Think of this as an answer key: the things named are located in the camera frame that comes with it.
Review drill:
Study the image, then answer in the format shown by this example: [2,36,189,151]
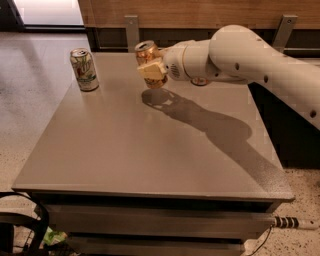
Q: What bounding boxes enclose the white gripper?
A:
[137,40,194,81]

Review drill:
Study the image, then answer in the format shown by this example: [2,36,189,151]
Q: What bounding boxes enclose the gold LaCroix can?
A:
[135,40,167,89]

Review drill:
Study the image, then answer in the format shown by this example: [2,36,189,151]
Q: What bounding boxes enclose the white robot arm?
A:
[138,25,320,129]

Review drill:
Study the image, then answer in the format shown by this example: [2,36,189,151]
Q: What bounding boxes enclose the red orange soda can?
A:
[191,77,209,87]

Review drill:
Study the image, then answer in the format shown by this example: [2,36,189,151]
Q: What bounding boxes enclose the white green soda can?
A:
[70,48,99,92]

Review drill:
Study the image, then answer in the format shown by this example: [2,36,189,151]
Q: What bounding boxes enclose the grey drawer cabinet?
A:
[13,53,294,256]

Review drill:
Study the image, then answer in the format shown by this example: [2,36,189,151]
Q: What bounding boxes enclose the green crumpled bag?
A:
[42,227,67,246]

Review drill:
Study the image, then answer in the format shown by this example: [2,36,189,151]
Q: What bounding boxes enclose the left metal bracket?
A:
[124,15,140,53]

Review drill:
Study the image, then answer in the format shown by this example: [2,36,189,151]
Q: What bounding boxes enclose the metal bracket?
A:
[272,14,298,52]
[124,15,140,53]

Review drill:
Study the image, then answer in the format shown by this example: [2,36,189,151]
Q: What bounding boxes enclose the right metal bracket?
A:
[272,14,298,52]

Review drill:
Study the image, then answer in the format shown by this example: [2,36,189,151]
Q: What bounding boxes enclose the black white striped handle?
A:
[273,216,320,231]

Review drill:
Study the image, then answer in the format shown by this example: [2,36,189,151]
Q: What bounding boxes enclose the thin black cable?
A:
[245,226,273,256]

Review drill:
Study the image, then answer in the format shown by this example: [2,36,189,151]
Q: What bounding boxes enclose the black chair frame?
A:
[0,192,49,256]

